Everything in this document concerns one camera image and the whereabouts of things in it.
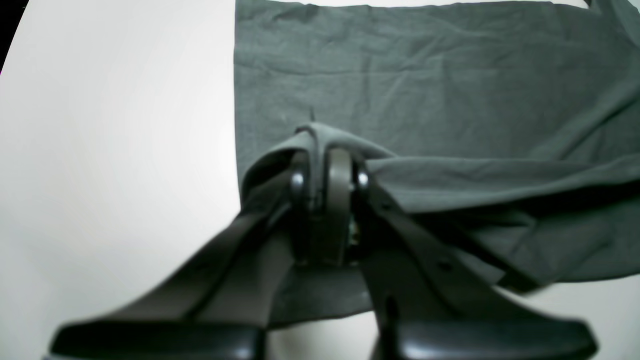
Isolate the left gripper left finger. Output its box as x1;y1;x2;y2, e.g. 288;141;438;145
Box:
50;151;309;360

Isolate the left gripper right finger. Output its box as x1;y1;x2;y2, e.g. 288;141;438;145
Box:
325;147;598;360

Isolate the grey T-shirt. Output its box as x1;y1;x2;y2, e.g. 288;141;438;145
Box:
234;0;640;326

